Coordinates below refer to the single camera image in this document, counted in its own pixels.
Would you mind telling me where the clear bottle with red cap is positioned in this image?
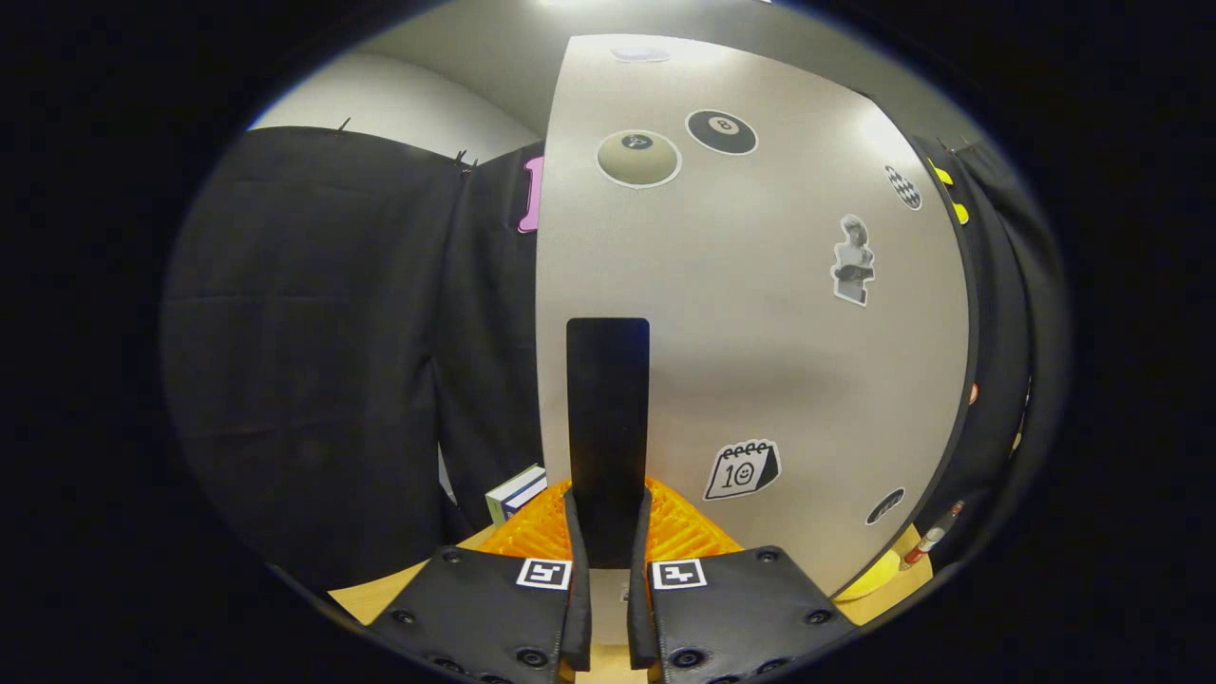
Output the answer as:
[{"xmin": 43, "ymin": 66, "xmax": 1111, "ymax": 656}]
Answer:
[{"xmin": 901, "ymin": 501, "xmax": 965, "ymax": 571}]

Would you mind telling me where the black backdrop cloth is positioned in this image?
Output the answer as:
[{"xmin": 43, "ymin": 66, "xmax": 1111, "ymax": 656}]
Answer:
[{"xmin": 161, "ymin": 123, "xmax": 1070, "ymax": 590}]

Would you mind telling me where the beige shoe cabinet door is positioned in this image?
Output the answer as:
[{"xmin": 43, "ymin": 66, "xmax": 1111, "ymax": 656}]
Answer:
[{"xmin": 534, "ymin": 33, "xmax": 972, "ymax": 656}]

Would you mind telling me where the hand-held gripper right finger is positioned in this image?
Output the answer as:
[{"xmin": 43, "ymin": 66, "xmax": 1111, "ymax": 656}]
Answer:
[{"xmin": 627, "ymin": 478, "xmax": 861, "ymax": 684}]

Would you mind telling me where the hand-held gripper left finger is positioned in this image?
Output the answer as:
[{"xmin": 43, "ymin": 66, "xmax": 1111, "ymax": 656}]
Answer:
[{"xmin": 366, "ymin": 480, "xmax": 592, "ymax": 684}]

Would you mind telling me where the yellow soft object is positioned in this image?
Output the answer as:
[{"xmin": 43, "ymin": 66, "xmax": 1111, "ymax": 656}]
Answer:
[{"xmin": 836, "ymin": 549, "xmax": 902, "ymax": 601}]

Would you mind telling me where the dark blue book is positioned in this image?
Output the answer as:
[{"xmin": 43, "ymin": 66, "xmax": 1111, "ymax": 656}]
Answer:
[{"xmin": 502, "ymin": 475, "xmax": 549, "ymax": 522}]

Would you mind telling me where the dark grey shoe cabinet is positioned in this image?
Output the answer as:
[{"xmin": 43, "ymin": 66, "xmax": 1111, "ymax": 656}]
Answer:
[{"xmin": 836, "ymin": 133, "xmax": 984, "ymax": 599}]

